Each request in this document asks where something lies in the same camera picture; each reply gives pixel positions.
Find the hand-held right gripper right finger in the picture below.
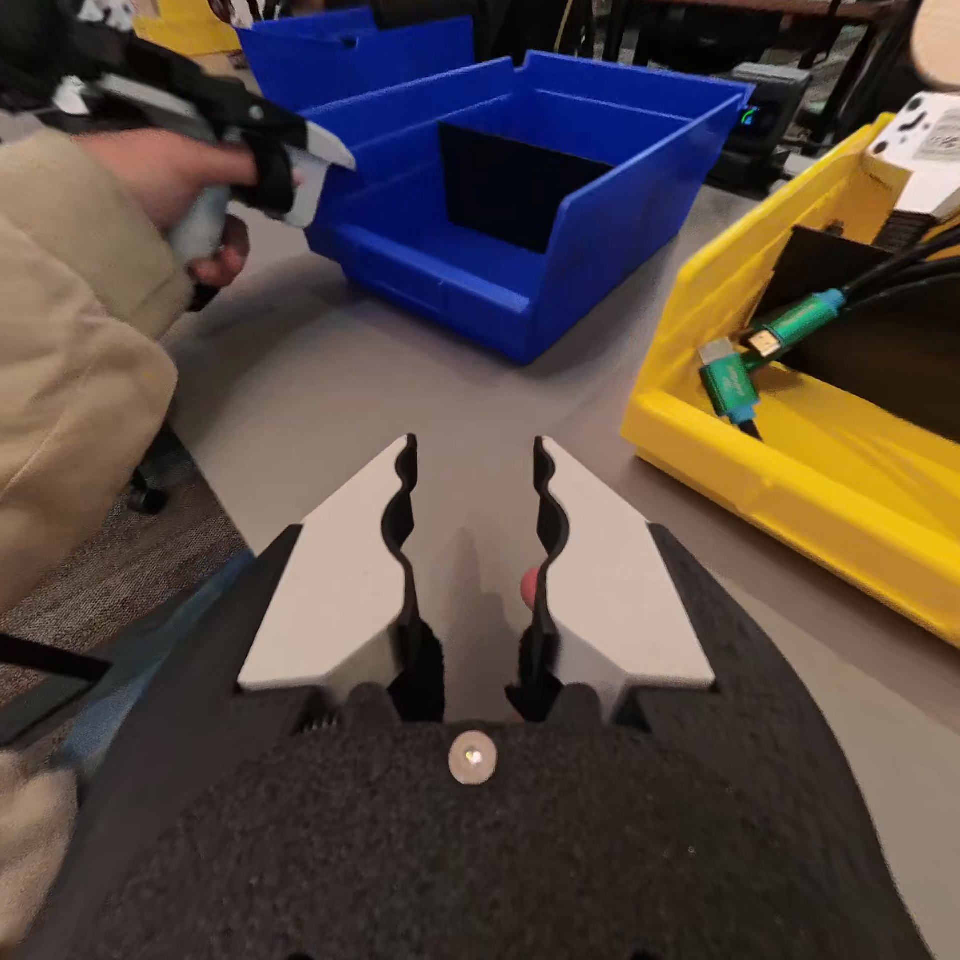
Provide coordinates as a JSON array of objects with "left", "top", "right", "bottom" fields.
[{"left": 506, "top": 435, "right": 715, "bottom": 723}]

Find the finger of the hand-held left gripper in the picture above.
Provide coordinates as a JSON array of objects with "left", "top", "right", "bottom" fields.
[
  {"left": 303, "top": 118, "right": 358, "bottom": 171},
  {"left": 282, "top": 148, "right": 333, "bottom": 230}
]

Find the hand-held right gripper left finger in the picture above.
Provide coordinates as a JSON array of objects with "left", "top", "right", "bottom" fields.
[{"left": 238, "top": 433, "right": 447, "bottom": 723}]

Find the blue storage bin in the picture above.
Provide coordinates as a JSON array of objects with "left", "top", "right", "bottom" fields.
[
  {"left": 303, "top": 51, "right": 755, "bottom": 366},
  {"left": 236, "top": 7, "right": 475, "bottom": 114}
]

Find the yellow storage bin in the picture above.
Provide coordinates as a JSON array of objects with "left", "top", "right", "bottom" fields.
[
  {"left": 621, "top": 112, "right": 960, "bottom": 648},
  {"left": 131, "top": 0, "right": 243, "bottom": 57}
]

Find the white HDMI switch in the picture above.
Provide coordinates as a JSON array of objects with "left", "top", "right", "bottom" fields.
[{"left": 862, "top": 91, "right": 960, "bottom": 252}]

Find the person's left hand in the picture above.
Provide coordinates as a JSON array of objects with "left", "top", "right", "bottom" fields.
[{"left": 75, "top": 127, "right": 261, "bottom": 291}]

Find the black bin divider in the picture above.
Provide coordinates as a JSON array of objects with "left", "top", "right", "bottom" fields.
[
  {"left": 438, "top": 122, "right": 612, "bottom": 255},
  {"left": 750, "top": 225, "right": 960, "bottom": 444}
]

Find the office chair base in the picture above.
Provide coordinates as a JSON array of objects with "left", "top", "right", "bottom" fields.
[{"left": 123, "top": 427, "right": 198, "bottom": 517}]

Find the person's beige jacket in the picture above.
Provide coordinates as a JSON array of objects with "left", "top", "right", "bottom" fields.
[{"left": 0, "top": 750, "right": 80, "bottom": 935}]

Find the black electronic device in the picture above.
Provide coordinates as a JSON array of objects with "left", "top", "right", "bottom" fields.
[{"left": 708, "top": 63, "right": 815, "bottom": 192}]

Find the black braided HDMI cable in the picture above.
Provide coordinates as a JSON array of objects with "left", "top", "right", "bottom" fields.
[
  {"left": 697, "top": 337, "right": 766, "bottom": 444},
  {"left": 742, "top": 240, "right": 960, "bottom": 361}
]

